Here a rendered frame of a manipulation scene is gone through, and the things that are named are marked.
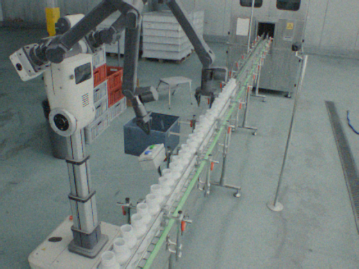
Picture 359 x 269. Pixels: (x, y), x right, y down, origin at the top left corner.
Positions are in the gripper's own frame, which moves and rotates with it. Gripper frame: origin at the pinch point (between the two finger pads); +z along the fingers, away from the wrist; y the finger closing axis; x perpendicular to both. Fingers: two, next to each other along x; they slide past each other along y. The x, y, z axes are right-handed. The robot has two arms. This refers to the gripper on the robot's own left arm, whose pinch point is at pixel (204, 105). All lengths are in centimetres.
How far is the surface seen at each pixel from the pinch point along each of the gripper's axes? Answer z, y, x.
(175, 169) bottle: 11.1, -0.7, 48.5
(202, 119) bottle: 7.1, 0.4, 1.3
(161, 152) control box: 16.2, 13.2, 28.4
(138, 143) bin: 42, 50, -23
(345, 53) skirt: 107, -234, -995
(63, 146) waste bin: 106, 178, -100
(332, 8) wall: -28, -165, -997
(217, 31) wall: 79, 204, -997
